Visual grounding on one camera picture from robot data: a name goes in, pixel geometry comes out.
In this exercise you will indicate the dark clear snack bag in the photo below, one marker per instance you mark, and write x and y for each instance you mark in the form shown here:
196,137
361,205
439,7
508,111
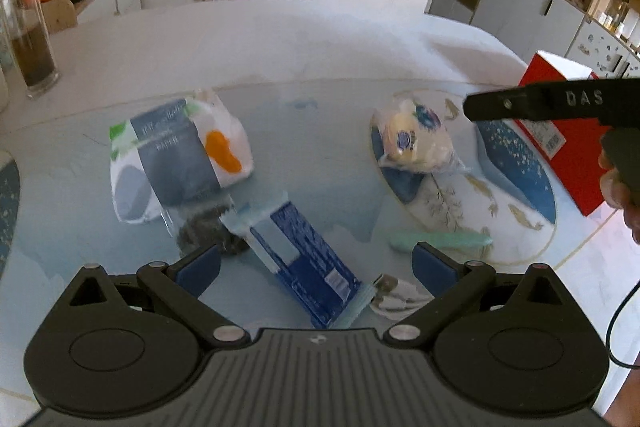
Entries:
202,232

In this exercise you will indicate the paper wrapper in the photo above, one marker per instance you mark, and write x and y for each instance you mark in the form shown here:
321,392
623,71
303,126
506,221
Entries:
400,296

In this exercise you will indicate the bread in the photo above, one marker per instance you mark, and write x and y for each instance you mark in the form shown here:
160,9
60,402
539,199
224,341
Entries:
415,139

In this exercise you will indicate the round fish print placemat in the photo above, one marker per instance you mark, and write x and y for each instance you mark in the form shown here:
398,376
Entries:
7,207
520,177

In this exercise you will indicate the glass tumbler with white lid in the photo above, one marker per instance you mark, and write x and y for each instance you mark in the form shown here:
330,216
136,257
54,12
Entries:
27,42

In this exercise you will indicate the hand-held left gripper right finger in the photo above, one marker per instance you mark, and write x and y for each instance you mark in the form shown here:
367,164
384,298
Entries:
431,269

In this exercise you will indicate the red cardboard shoe box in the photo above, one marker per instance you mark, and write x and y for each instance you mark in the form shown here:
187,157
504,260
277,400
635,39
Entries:
555,147

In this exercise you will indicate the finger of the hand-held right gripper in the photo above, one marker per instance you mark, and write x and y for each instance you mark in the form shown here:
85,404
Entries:
500,104

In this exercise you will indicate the person's right hand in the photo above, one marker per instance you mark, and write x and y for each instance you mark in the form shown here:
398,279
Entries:
611,192

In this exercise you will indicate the mint green stick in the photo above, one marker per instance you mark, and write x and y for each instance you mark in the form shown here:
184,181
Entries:
440,240

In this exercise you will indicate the white blue tissue pack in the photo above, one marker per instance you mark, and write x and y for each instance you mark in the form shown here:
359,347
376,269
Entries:
170,157

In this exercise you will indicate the blue white wrapper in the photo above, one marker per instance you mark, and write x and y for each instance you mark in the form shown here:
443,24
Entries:
300,252

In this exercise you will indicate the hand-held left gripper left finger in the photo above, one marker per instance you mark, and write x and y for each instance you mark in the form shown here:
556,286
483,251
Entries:
200,265

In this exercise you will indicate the white fridge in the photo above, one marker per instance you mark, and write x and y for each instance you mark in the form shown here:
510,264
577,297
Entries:
600,49

